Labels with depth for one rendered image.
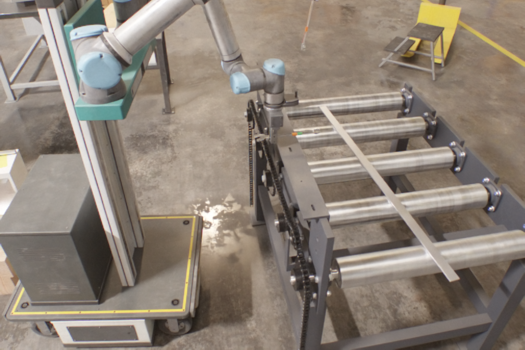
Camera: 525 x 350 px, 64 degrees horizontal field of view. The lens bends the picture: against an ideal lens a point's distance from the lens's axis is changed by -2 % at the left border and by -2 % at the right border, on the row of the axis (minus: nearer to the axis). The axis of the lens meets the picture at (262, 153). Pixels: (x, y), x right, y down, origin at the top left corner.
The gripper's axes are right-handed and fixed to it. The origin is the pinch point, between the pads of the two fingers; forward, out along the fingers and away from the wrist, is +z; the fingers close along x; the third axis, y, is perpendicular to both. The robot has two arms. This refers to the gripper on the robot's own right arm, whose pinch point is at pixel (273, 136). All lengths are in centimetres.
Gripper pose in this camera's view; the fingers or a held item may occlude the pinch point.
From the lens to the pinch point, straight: 168.1
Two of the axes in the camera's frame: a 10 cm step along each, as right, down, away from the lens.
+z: 0.0, 8.1, 5.9
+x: 1.8, 5.8, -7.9
